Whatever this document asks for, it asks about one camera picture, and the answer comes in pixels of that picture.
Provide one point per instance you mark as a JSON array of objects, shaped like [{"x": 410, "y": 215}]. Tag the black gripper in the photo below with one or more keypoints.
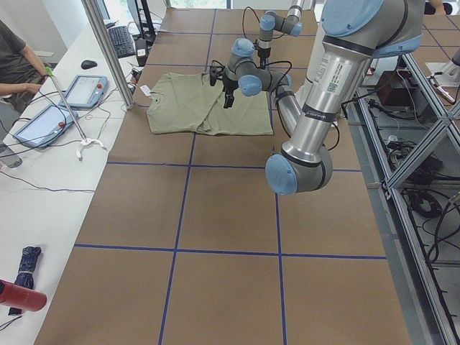
[
  {"x": 228, "y": 84},
  {"x": 263, "y": 56}
]

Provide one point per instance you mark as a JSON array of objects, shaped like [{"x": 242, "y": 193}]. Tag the green long-sleeve shirt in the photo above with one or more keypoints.
[{"x": 188, "y": 103}]

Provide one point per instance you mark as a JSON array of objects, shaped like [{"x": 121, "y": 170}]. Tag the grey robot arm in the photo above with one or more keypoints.
[
  {"x": 351, "y": 34},
  {"x": 272, "y": 22}
]

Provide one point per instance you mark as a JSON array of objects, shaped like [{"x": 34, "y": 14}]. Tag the white paper hang tag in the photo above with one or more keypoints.
[{"x": 146, "y": 90}]

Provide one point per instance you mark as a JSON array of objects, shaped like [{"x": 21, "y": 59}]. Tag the black keyboard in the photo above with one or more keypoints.
[{"x": 121, "y": 41}]

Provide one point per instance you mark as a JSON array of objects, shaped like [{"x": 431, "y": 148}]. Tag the brown box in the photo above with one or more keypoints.
[{"x": 395, "y": 89}]

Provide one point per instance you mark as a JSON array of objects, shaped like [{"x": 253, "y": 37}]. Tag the far teach pendant tablet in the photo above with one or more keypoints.
[{"x": 86, "y": 91}]

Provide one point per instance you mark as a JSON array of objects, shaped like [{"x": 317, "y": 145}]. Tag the teach pendant tablet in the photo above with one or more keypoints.
[
  {"x": 86, "y": 91},
  {"x": 44, "y": 128}
]

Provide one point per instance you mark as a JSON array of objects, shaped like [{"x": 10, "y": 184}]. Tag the black computer mouse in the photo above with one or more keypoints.
[{"x": 87, "y": 64}]

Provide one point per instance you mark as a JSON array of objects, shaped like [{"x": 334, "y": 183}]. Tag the metal reaching stick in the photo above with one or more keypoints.
[{"x": 85, "y": 141}]

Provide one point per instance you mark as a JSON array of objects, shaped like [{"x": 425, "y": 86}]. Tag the near teach pendant tablet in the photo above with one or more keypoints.
[{"x": 44, "y": 128}]

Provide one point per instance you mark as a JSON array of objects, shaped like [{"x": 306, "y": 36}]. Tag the seated person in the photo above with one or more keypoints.
[{"x": 22, "y": 72}]

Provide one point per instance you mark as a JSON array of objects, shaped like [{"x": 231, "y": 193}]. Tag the folded dark blue umbrella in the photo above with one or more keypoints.
[{"x": 26, "y": 269}]

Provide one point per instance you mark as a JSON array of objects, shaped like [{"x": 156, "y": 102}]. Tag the red cylindrical bottle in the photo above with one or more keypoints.
[{"x": 23, "y": 298}]

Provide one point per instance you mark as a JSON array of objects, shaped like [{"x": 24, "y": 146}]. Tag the aluminium camera post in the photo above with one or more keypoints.
[{"x": 96, "y": 21}]

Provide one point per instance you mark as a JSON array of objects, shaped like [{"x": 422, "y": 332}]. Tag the aluminium frame rail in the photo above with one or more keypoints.
[{"x": 410, "y": 159}]

